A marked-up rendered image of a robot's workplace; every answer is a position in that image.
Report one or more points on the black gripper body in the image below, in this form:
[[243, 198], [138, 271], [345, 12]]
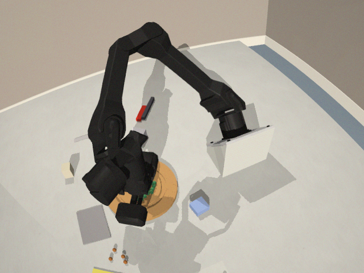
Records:
[[134, 213]]

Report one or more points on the orange round board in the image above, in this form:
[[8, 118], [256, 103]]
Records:
[[161, 200]]

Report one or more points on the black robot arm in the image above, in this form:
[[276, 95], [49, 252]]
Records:
[[123, 158]]

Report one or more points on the light blue block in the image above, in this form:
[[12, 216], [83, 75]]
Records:
[[199, 206]]

